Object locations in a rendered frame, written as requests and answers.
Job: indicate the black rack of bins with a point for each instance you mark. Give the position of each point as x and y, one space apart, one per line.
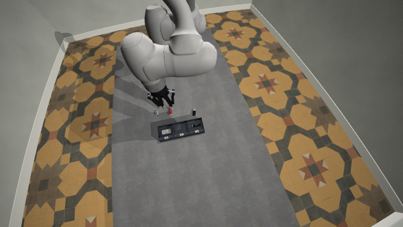
181 129

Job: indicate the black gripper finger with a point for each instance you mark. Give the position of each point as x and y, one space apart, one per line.
158 101
170 102

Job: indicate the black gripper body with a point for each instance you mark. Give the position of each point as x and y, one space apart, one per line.
160 93

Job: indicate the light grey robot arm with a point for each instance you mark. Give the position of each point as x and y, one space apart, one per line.
174 47

